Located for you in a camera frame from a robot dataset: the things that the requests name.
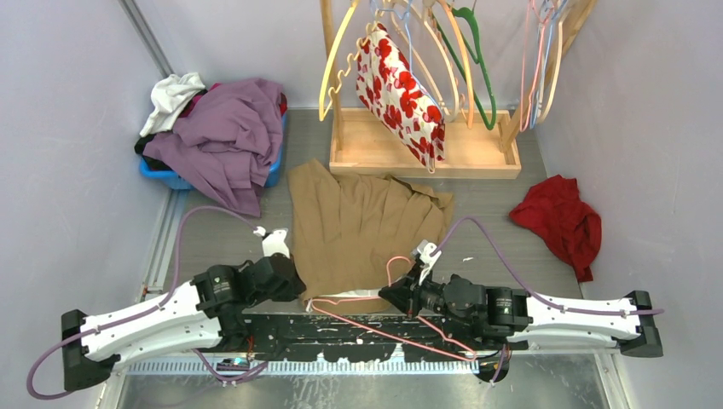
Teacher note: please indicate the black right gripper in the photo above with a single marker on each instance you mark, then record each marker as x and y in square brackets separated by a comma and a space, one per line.
[405, 295]

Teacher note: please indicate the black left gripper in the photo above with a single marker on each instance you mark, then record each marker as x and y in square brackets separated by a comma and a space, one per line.
[296, 286]

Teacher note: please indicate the tan garment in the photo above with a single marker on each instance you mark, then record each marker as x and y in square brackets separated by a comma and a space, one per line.
[349, 233]

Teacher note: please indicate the pink wire hanger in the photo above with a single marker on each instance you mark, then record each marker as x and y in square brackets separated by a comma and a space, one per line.
[469, 355]

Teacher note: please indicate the yellow hanger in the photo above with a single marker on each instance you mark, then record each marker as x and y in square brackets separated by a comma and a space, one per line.
[331, 80]

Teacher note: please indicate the red poppy print skirt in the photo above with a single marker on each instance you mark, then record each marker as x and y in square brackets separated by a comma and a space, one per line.
[386, 86]

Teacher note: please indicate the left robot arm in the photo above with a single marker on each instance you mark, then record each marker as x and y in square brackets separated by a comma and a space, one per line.
[202, 313]

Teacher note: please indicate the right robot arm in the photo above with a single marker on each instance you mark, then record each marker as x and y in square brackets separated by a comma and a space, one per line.
[495, 315]

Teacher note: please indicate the wooden hanger rack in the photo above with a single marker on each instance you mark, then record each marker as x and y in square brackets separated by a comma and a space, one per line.
[362, 145]

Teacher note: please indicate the light wooden hanger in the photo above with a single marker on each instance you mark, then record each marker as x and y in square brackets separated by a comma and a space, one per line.
[422, 16]

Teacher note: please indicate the orange hanger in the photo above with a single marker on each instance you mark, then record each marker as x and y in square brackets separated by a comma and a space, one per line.
[466, 60]

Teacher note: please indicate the green hanger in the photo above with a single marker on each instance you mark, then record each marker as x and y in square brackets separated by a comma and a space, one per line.
[474, 51]

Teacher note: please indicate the beige wooden hanger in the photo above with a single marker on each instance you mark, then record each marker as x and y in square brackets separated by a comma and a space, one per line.
[553, 67]

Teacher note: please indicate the purple garment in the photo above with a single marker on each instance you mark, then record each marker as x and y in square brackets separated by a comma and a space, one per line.
[225, 147]

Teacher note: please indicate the blue plastic basket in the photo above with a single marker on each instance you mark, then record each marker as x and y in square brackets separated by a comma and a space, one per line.
[156, 169]

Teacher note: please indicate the red garment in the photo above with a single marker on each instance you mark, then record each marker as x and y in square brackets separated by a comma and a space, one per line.
[570, 228]

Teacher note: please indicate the white garment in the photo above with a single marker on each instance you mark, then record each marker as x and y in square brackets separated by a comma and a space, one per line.
[169, 97]

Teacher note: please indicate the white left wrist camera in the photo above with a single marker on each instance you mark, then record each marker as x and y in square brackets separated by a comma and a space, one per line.
[273, 241]

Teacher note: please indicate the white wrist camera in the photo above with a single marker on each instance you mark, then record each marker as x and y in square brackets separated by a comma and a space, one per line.
[273, 241]
[427, 254]

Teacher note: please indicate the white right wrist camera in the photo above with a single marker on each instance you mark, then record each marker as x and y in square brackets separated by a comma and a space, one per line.
[427, 254]

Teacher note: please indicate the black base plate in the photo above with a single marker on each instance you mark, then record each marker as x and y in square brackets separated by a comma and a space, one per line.
[305, 337]

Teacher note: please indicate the aluminium rail frame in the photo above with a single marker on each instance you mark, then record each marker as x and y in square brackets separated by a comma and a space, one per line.
[234, 368]

